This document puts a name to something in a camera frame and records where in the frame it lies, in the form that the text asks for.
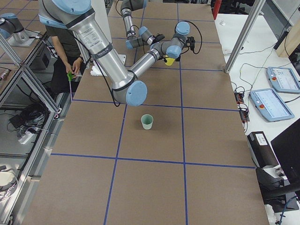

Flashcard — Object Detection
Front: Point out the yellow cup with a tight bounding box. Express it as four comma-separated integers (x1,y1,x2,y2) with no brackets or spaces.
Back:
164,57,175,66

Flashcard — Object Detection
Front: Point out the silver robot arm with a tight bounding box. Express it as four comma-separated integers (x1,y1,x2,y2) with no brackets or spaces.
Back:
120,0,165,49
39,0,190,106

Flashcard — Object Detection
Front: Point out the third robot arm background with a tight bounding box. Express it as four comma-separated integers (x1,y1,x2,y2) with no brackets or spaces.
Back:
0,13,40,47

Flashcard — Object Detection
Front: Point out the green cup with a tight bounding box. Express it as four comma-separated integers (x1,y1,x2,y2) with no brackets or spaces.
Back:
141,114,153,130

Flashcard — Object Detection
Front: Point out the seated person dark shirt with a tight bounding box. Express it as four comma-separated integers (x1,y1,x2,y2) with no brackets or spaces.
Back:
46,26,85,94

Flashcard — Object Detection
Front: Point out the black box on desk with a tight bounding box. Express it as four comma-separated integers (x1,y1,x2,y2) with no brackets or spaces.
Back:
247,131,279,169

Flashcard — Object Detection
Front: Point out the near teach pendant tablet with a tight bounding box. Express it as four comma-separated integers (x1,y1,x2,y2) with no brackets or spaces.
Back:
250,88,294,122

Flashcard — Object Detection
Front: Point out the teach pendant tablet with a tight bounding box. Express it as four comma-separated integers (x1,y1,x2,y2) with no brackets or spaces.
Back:
250,88,294,122
267,67,300,94

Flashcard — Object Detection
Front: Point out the red cylinder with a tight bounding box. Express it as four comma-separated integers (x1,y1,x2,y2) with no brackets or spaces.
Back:
212,0,222,20

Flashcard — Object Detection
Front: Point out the white power strip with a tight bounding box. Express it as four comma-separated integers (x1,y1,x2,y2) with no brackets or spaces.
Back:
18,131,33,144

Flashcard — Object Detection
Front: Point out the far teach pendant tablet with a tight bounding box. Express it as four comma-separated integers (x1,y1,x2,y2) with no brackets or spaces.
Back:
267,67,300,94

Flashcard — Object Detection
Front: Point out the black computer monitor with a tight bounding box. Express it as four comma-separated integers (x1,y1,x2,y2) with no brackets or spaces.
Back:
271,119,300,183

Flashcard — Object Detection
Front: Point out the green handled tool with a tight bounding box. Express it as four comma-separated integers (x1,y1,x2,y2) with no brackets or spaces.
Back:
67,71,74,102

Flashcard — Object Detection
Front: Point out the electronics board with wires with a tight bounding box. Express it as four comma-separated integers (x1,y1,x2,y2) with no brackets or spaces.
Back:
234,86,250,124

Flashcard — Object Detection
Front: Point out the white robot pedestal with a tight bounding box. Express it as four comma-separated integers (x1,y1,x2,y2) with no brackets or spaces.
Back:
89,0,127,82

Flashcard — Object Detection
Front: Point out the aluminium frame post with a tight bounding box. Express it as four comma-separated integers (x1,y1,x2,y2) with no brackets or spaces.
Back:
223,0,266,74

